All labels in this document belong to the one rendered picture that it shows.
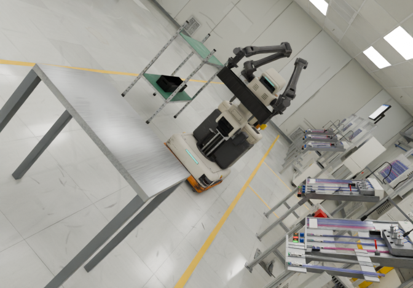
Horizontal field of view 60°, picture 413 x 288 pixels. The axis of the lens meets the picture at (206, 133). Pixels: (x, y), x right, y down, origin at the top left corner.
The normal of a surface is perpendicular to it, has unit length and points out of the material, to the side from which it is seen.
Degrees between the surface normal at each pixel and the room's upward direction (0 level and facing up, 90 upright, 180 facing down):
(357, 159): 90
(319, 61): 90
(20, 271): 0
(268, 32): 90
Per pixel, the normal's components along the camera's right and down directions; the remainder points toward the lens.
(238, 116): -0.44, 0.11
